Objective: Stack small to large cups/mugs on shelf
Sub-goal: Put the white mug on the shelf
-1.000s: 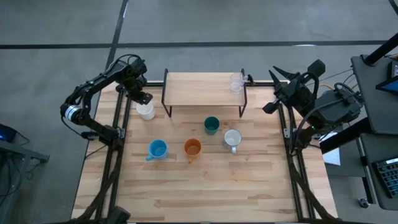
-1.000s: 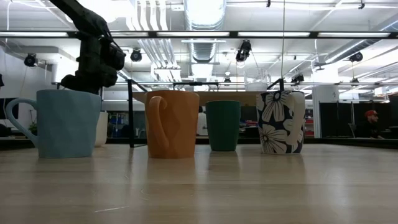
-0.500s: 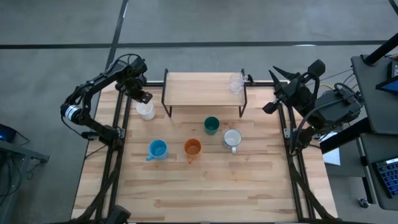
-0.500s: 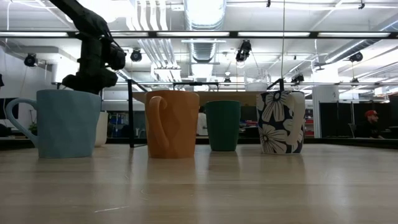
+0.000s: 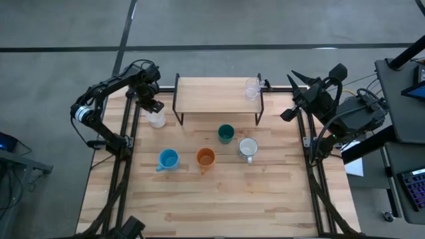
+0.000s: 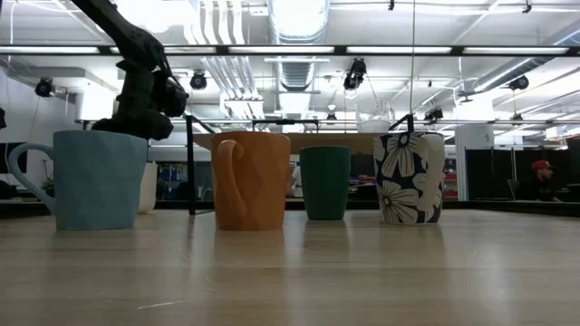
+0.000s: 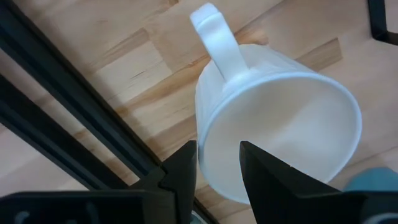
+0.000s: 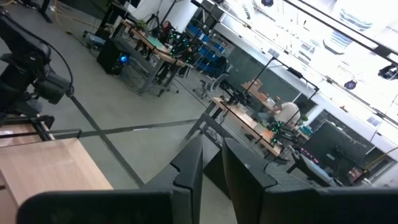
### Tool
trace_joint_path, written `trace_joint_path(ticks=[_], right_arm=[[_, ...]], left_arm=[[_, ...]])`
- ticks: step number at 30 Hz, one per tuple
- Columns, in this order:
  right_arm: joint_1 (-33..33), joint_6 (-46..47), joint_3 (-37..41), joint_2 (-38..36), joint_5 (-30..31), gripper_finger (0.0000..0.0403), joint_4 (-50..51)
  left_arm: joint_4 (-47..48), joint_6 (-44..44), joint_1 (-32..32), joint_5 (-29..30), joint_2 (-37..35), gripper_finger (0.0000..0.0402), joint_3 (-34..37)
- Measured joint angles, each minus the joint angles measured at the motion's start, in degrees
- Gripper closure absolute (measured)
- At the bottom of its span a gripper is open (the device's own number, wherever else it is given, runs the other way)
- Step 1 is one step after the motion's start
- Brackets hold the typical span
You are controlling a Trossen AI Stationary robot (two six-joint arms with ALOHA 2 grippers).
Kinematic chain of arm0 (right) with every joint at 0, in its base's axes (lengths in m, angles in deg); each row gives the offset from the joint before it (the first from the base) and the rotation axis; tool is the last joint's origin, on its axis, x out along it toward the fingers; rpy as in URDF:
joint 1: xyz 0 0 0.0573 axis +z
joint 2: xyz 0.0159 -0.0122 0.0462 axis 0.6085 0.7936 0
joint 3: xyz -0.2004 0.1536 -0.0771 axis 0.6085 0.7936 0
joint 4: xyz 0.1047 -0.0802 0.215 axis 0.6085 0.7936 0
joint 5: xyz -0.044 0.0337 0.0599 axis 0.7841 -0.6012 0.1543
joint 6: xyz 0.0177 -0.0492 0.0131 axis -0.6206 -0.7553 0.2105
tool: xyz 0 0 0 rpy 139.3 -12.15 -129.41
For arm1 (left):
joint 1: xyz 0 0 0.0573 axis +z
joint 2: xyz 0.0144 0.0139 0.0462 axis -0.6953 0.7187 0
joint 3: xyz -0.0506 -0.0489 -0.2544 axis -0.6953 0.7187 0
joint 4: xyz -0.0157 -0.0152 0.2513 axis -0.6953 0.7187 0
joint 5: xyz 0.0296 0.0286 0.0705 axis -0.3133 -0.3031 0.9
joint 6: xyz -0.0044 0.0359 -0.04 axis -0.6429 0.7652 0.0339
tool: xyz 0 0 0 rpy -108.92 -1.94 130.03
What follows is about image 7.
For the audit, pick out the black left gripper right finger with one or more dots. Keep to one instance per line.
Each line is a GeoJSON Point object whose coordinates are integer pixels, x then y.
{"type": "Point", "coordinates": [280, 193]}

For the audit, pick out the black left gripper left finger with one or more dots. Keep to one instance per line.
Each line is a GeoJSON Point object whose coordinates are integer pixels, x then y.
{"type": "Point", "coordinates": [183, 174]}

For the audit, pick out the white ceramic mug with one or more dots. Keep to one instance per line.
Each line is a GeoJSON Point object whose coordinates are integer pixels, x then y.
{"type": "Point", "coordinates": [280, 124]}

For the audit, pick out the light blue faceted mug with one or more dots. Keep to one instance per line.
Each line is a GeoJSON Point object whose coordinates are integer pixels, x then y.
{"type": "Point", "coordinates": [373, 179]}

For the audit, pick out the wooden shelf with black legs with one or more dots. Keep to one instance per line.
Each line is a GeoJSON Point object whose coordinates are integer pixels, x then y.
{"type": "Point", "coordinates": [377, 18]}

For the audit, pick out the black aluminium table frame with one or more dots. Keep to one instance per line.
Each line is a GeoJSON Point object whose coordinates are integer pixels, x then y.
{"type": "Point", "coordinates": [62, 93]}

